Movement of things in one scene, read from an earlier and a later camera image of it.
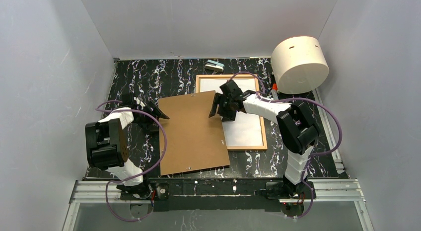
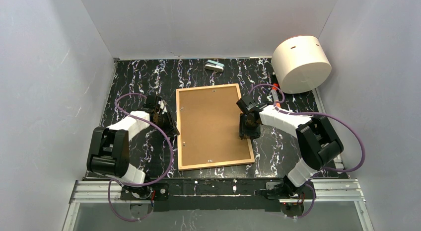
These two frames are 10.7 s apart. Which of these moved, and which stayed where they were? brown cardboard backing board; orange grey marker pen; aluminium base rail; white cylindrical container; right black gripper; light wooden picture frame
Moved: right black gripper; light wooden picture frame; brown cardboard backing board
Stayed: white cylindrical container; orange grey marker pen; aluminium base rail
